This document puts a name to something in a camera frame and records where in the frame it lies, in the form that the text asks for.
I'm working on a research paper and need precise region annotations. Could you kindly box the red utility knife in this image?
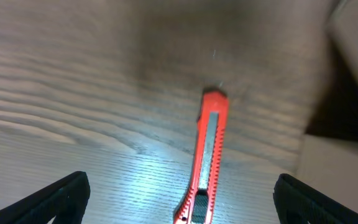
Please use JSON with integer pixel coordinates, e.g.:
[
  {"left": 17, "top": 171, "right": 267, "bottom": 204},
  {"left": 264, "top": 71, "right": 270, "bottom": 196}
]
[{"left": 173, "top": 90, "right": 229, "bottom": 224}]

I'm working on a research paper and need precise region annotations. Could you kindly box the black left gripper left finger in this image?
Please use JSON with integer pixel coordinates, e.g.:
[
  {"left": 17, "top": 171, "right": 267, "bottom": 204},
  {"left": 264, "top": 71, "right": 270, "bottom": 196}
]
[{"left": 0, "top": 171, "right": 90, "bottom": 224}]

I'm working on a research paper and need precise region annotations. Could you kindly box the open cardboard box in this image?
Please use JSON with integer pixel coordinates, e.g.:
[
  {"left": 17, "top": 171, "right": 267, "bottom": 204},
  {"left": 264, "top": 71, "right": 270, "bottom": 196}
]
[{"left": 296, "top": 0, "right": 358, "bottom": 213}]

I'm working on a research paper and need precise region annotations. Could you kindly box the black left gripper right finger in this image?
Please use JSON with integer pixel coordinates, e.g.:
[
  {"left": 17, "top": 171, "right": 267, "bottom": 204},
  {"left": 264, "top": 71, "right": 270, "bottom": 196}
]
[{"left": 273, "top": 174, "right": 358, "bottom": 224}]

